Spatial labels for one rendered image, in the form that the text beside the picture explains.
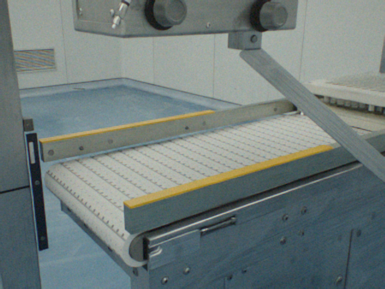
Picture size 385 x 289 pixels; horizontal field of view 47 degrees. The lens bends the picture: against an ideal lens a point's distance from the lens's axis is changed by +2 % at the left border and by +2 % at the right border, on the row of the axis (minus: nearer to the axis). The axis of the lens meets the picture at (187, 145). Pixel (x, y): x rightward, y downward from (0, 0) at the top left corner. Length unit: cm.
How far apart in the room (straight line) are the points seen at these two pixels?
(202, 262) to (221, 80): 457
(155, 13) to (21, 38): 562
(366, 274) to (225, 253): 50
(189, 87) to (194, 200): 501
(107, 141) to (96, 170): 8
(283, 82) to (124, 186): 25
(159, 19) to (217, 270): 34
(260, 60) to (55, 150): 35
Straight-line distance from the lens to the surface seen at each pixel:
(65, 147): 71
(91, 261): 220
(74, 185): 63
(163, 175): 64
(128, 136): 75
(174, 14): 38
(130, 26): 38
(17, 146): 70
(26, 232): 76
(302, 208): 67
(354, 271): 99
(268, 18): 46
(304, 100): 56
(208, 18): 43
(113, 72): 661
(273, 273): 77
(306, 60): 433
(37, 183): 72
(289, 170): 61
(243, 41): 51
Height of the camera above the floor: 118
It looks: 18 degrees down
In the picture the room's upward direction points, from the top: straight up
